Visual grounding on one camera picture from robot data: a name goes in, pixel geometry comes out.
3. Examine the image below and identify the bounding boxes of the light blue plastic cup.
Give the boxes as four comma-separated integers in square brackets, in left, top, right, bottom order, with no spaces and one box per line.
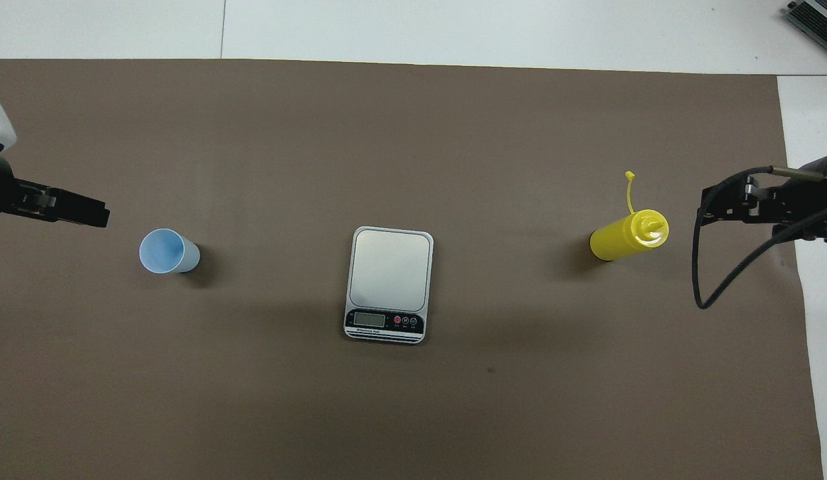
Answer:
[139,228,201,275]

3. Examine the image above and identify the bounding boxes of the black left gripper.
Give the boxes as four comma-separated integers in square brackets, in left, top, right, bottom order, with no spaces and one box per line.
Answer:
[0,157,111,229]

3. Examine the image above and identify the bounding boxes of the yellow squeeze bottle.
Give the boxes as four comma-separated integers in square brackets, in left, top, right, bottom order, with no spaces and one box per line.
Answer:
[590,171,670,262]

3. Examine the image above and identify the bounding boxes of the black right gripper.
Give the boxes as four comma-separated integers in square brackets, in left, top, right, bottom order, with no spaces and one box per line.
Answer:
[700,175,827,245]

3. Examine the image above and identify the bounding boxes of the brown paper table mat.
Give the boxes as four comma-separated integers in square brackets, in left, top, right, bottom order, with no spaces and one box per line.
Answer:
[0,59,825,480]

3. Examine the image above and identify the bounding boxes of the grey finned metal box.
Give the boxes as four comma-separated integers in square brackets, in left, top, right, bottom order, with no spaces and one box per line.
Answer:
[786,0,827,63]

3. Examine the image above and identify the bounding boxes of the silver digital kitchen scale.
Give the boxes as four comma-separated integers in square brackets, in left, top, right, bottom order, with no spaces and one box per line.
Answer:
[343,226,435,345]

